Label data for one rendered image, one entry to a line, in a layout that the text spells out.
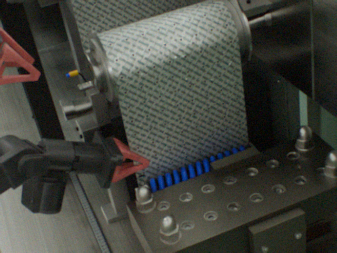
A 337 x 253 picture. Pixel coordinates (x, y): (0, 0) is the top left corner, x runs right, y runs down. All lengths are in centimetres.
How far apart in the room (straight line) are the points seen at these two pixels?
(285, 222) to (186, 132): 25
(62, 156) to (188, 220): 24
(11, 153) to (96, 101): 21
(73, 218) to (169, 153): 30
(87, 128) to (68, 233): 26
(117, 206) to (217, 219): 29
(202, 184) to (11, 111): 81
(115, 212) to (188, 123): 28
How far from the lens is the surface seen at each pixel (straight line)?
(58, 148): 101
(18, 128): 165
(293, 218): 102
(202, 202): 105
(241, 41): 107
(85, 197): 133
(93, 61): 101
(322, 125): 145
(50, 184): 102
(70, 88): 177
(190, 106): 107
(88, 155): 102
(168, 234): 97
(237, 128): 114
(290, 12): 106
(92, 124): 112
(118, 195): 122
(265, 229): 100
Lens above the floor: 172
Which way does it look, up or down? 34 degrees down
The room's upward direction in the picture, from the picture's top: 10 degrees counter-clockwise
